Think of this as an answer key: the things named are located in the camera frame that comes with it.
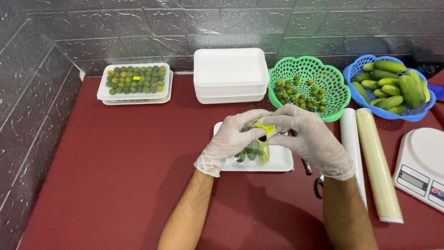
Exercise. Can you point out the blue plastic basket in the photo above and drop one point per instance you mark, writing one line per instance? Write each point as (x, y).
(353, 69)

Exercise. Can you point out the heap of loose calamansi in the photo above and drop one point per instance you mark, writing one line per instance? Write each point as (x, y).
(301, 97)

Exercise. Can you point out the yellow label tape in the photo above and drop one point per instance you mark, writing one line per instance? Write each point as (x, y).
(265, 127)

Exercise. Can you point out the white digital kitchen scale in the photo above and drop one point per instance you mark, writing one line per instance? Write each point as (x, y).
(425, 152)

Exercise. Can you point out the heap of large cucumbers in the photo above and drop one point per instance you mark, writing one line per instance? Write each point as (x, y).
(399, 86)

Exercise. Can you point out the person's right hand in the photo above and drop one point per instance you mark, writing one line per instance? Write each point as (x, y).
(312, 142)

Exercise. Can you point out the white cling film roll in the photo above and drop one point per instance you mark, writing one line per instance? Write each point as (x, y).
(350, 139)

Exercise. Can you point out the blue plastic object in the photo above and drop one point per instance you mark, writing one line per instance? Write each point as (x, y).
(437, 92)

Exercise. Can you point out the yellowish cling film roll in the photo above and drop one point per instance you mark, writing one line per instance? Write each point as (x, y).
(376, 163)

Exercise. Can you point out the white foam tray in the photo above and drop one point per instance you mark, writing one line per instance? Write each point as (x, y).
(279, 161)

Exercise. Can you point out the wrapped tray of calamansi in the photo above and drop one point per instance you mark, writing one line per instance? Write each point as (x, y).
(135, 95)
(152, 101)

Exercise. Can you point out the person's left hand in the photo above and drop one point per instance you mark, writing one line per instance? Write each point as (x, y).
(225, 142)

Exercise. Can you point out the green plastic basket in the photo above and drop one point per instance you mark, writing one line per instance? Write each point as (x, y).
(319, 69)

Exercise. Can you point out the small green cucumber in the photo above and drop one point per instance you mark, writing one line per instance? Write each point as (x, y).
(252, 150)
(264, 152)
(240, 155)

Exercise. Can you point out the stack of empty foam trays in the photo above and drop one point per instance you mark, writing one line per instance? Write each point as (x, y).
(230, 69)

